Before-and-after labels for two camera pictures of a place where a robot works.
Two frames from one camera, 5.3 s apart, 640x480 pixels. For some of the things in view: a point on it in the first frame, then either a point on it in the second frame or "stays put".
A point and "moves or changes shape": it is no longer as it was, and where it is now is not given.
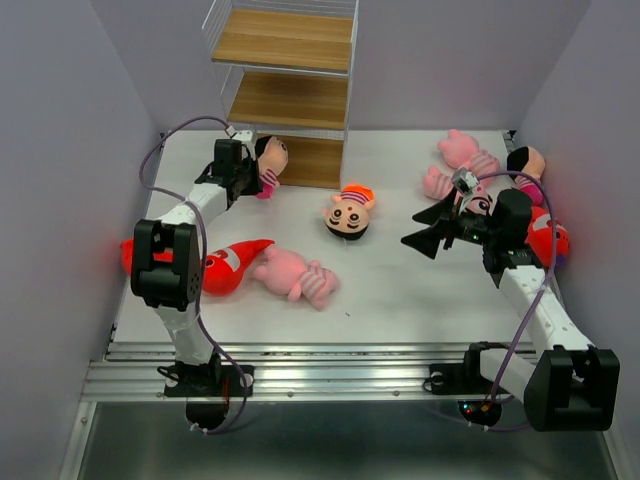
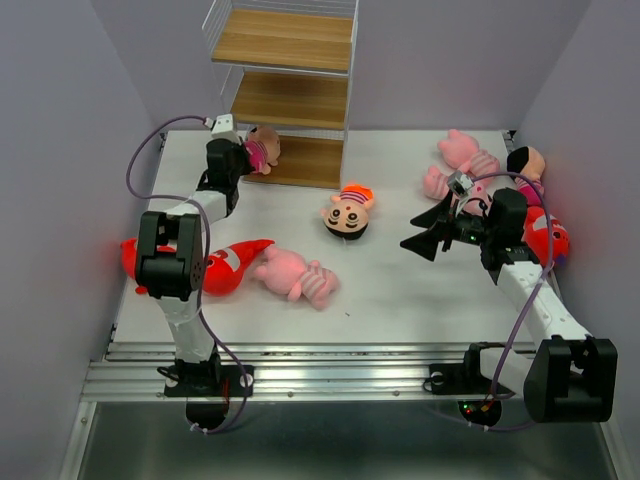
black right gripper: (427, 240) stays put
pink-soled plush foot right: (530, 161) stays put
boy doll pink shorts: (272, 158) moves or changes shape
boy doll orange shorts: (347, 214) stays put
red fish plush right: (540, 238) stays put
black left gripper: (255, 186) -> (240, 149)
